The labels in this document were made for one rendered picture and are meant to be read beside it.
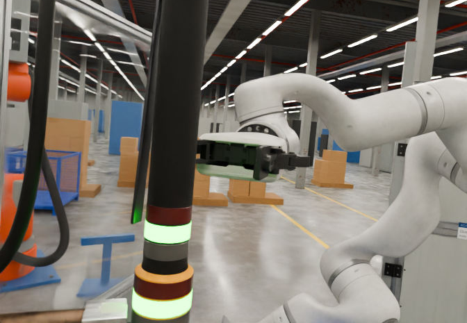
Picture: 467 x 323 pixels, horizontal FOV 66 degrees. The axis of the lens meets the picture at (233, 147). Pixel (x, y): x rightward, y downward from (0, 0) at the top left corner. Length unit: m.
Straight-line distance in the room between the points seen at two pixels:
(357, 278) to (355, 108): 0.47
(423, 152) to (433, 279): 1.36
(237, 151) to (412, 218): 0.54
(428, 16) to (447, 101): 6.63
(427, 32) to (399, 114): 6.61
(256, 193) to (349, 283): 7.70
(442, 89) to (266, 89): 0.31
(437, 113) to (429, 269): 1.53
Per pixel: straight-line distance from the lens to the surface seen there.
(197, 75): 0.26
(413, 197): 0.88
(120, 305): 0.30
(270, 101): 0.57
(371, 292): 0.94
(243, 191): 8.50
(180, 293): 0.28
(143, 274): 0.28
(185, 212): 0.26
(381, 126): 0.64
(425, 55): 7.18
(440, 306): 2.24
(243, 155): 0.41
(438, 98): 0.71
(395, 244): 0.90
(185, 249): 0.27
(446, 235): 2.14
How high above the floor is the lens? 1.68
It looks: 3 degrees down
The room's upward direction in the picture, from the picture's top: 5 degrees clockwise
